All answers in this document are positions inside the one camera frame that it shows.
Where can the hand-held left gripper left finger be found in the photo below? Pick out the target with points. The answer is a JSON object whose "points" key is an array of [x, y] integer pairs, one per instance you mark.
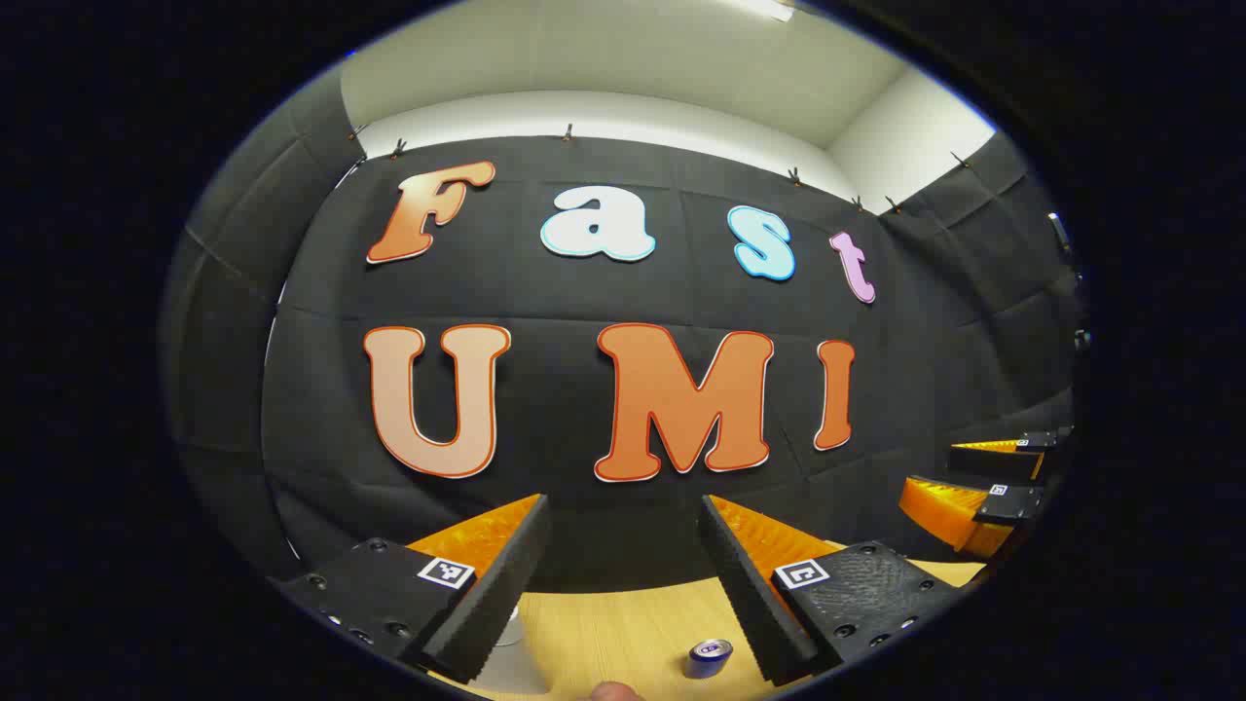
{"points": [[506, 584]]}

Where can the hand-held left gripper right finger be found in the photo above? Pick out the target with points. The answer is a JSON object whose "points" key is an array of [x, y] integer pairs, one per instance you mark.
{"points": [[750, 594]]}

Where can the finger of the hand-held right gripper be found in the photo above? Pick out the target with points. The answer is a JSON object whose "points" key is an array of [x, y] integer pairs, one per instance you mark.
{"points": [[1012, 506], [993, 462]]}

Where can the blue pop can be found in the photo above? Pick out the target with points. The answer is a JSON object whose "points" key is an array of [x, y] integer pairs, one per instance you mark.
{"points": [[709, 662]]}

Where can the white desktop garbage bin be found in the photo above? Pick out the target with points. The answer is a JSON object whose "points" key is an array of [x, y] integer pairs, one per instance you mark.
{"points": [[516, 667]]}

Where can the wooden desktop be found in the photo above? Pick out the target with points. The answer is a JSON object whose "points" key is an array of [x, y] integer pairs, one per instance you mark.
{"points": [[623, 633]]}

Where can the black backdrop cloth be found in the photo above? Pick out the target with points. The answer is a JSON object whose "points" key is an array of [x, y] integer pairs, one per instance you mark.
{"points": [[545, 292]]}

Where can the ceiling light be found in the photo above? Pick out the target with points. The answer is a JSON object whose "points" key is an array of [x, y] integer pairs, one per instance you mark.
{"points": [[769, 8]]}

